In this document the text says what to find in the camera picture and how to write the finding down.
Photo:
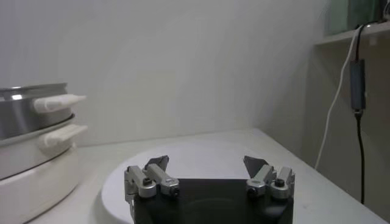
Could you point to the round white plate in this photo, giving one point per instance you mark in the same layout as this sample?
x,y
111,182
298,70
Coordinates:
x,y
195,161

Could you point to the black power adapter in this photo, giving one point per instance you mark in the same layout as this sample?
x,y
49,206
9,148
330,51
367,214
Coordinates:
x,y
357,85

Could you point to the white shelf unit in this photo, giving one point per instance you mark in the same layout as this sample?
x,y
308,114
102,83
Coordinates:
x,y
344,36

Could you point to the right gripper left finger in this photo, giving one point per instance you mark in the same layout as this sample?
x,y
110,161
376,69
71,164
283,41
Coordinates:
x,y
143,182

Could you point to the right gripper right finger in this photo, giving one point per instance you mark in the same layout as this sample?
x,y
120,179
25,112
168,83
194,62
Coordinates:
x,y
265,179

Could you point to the white electric cooking pot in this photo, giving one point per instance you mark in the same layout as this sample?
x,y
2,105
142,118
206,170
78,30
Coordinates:
x,y
30,188

